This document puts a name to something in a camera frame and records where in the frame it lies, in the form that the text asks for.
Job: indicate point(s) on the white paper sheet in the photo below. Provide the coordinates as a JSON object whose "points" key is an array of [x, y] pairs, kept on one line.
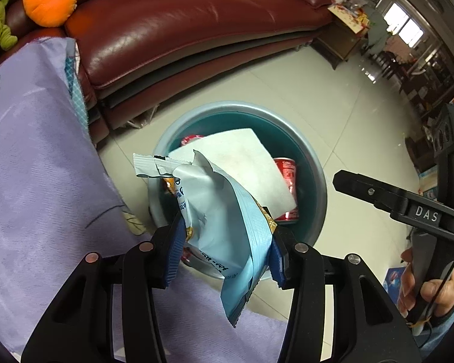
{"points": [[242, 155]]}

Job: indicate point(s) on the teal trash bin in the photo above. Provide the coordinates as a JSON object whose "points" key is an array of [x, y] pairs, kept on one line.
{"points": [[249, 117]]}

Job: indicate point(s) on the purple floral tablecloth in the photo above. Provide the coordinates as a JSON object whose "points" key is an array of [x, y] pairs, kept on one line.
{"points": [[30, 158]]}

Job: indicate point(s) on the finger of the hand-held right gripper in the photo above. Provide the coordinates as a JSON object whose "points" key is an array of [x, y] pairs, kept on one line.
{"points": [[378, 194]]}

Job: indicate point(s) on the dark red leather sofa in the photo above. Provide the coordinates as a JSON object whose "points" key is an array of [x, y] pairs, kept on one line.
{"points": [[174, 26]]}

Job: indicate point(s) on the wooden side table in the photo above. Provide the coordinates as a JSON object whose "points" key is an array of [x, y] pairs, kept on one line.
{"points": [[338, 45]]}

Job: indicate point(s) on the blue box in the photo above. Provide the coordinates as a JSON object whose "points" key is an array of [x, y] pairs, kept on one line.
{"points": [[395, 281]]}

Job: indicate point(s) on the person's right hand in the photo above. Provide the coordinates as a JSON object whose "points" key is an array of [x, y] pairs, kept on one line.
{"points": [[444, 295]]}

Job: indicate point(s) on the window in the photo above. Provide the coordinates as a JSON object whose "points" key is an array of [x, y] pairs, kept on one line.
{"points": [[403, 24]]}

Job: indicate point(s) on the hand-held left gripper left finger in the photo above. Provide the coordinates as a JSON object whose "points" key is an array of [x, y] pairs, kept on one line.
{"points": [[174, 253]]}

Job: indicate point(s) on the light blue snack packet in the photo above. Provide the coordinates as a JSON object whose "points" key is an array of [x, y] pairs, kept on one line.
{"points": [[215, 215]]}

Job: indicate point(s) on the red soda can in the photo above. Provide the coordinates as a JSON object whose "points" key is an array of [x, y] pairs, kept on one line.
{"points": [[287, 181]]}

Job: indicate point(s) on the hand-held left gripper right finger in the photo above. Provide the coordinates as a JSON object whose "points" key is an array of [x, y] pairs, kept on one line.
{"points": [[278, 261]]}

